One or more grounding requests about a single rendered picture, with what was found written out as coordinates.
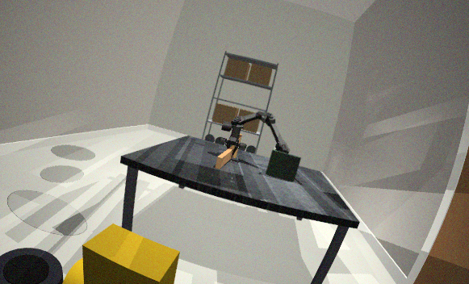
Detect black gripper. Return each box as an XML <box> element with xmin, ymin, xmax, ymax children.
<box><xmin>220</xmin><ymin>133</ymin><xmax>247</xmax><ymax>155</ymax></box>

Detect light wooden board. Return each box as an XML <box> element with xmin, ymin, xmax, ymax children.
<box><xmin>215</xmin><ymin>146</ymin><xmax>235</xmax><ymax>169</ymax></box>

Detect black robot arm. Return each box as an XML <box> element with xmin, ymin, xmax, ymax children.
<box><xmin>221</xmin><ymin>111</ymin><xmax>290</xmax><ymax>154</ymax></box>

